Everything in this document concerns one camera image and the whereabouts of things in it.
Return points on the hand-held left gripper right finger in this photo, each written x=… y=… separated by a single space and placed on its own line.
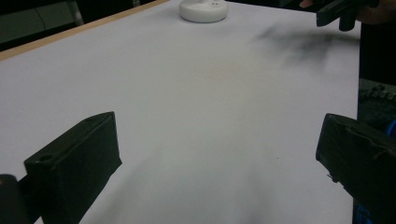
x=361 y=158

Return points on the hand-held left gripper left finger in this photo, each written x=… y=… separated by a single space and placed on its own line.
x=74 y=165

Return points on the white round lamp base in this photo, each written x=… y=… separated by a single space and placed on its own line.
x=204 y=11

